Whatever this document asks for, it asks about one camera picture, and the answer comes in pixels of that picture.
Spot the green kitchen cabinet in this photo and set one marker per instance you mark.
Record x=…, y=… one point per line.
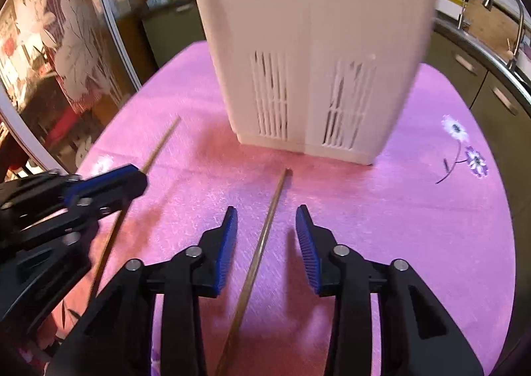
x=489, y=98
x=174, y=31

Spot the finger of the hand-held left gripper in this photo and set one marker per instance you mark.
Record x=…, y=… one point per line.
x=99, y=181
x=124, y=189

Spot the pink floral tablecloth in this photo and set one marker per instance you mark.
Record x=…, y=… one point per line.
x=394, y=235

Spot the long brown wooden chopstick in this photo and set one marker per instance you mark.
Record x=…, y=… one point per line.
x=162, y=143
x=263, y=243

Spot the white slotted utensil holder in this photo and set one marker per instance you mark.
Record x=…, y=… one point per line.
x=311, y=27

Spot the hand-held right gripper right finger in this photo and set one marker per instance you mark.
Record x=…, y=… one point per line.
x=309, y=255

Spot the chrome kitchen faucet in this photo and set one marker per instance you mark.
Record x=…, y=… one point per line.
x=461, y=2
x=518, y=23

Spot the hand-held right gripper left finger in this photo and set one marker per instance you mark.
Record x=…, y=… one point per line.
x=226, y=259

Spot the etched glass sliding door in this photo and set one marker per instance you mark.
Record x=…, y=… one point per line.
x=74, y=48

